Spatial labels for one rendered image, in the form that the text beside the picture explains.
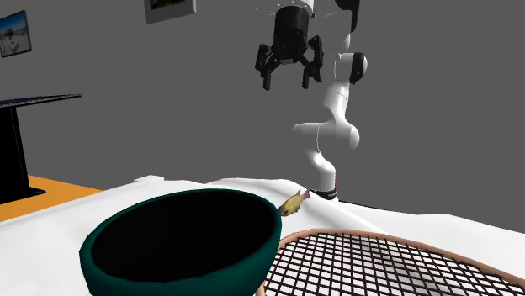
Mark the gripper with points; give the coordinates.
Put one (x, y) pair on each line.
(290, 35)

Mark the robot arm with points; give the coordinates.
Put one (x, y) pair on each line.
(337, 102)

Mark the yellow toy fish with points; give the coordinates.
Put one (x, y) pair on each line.
(292, 203)

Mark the dark green bowl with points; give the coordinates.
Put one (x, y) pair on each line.
(184, 239)

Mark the black side table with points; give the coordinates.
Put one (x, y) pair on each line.
(12, 143)

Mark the white bed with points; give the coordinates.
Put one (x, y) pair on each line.
(41, 246)

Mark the white framed wall picture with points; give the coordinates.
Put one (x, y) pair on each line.
(169, 9)

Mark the beach wall picture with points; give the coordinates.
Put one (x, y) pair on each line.
(14, 35)

